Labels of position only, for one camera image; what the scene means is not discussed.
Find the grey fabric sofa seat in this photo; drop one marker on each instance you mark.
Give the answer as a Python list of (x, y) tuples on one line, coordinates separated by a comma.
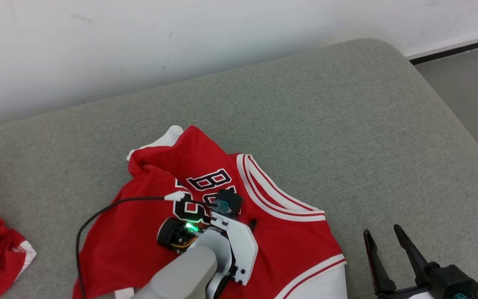
[(326, 116)]

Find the red white basketball jersey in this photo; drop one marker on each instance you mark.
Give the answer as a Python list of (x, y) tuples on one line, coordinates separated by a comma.
[(297, 245)]

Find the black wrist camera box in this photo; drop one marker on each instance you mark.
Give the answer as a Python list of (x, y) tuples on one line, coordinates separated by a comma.
[(228, 201)]

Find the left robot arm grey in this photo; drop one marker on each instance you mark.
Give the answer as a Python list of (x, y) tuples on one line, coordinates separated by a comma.
[(189, 270)]

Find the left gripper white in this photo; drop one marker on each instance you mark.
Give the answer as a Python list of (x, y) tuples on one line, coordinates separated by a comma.
[(241, 249)]

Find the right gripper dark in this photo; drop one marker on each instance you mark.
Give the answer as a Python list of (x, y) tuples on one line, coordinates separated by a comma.
[(450, 282)]

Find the white wall skirting board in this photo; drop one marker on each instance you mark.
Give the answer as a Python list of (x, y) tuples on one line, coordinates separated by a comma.
[(454, 43)]

